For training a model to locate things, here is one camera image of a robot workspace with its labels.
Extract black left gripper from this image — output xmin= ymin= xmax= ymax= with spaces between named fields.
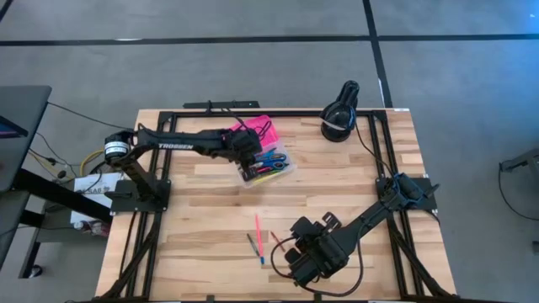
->
xmin=222 ymin=127 xmax=265 ymax=171

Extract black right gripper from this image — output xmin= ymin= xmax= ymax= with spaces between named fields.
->
xmin=285 ymin=212 xmax=351 ymax=288

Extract blue handled scissors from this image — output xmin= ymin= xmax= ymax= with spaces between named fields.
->
xmin=251 ymin=147 xmax=291 ymax=172

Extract red pen white print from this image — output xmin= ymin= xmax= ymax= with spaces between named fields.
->
xmin=269 ymin=230 xmax=286 ymax=253

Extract pink pencil blue cap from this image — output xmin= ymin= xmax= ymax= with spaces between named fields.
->
xmin=254 ymin=213 xmax=266 ymax=265

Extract dark green pen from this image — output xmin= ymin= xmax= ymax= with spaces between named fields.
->
xmin=246 ymin=233 xmax=261 ymax=258

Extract clear box with pink lid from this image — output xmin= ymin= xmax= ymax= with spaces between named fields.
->
xmin=229 ymin=114 xmax=296 ymax=189

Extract black power strip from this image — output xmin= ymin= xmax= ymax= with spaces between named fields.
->
xmin=183 ymin=99 xmax=261 ymax=110

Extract black desk lamp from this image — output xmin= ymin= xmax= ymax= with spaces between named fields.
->
xmin=319 ymin=79 xmax=361 ymax=143

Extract white paper sheet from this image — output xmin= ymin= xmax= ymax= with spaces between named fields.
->
xmin=70 ymin=173 xmax=118 ymax=224

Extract dark grey side desk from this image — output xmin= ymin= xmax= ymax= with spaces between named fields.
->
xmin=0 ymin=85 xmax=53 ymax=270

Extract black floor stand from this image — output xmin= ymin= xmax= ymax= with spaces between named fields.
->
xmin=499 ymin=146 xmax=539 ymax=173

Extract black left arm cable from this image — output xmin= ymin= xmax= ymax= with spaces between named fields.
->
xmin=218 ymin=107 xmax=275 ymax=144

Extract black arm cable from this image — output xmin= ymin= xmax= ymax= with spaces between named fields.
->
xmin=353 ymin=120 xmax=399 ymax=178
xmin=218 ymin=107 xmax=275 ymax=144

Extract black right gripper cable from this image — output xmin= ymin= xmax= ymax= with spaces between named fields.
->
xmin=269 ymin=235 xmax=366 ymax=298

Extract black aluminium table frame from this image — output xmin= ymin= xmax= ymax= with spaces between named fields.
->
xmin=99 ymin=109 xmax=458 ymax=303

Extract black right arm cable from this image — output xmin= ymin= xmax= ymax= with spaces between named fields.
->
xmin=353 ymin=120 xmax=399 ymax=178

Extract yellow floor cable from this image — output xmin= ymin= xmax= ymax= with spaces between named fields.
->
xmin=79 ymin=149 xmax=105 ymax=176

